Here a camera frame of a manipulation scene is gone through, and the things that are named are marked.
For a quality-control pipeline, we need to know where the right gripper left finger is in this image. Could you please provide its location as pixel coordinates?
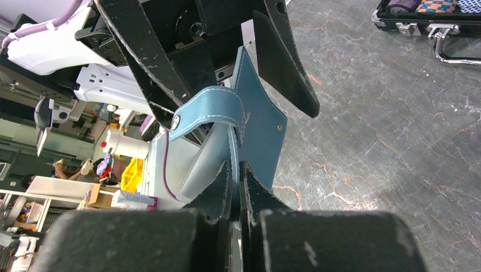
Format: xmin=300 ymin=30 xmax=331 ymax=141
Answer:
xmin=182 ymin=160 xmax=233 ymax=226

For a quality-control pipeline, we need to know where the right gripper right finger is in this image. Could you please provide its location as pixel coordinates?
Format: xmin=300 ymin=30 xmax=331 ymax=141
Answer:
xmin=239 ymin=161 xmax=290 ymax=226

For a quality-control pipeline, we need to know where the black poker chip case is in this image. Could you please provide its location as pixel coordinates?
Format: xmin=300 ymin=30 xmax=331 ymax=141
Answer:
xmin=371 ymin=1 xmax=480 ymax=69

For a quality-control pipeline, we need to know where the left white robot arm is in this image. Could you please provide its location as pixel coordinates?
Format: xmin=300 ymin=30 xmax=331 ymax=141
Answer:
xmin=1 ymin=1 xmax=319 ymax=126

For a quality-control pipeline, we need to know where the blue leather card holder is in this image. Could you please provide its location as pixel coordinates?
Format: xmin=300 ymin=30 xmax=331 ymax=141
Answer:
xmin=169 ymin=46 xmax=288 ymax=201

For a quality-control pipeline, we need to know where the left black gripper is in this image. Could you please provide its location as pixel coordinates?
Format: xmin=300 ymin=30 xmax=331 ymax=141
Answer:
xmin=75 ymin=1 xmax=320 ymax=129

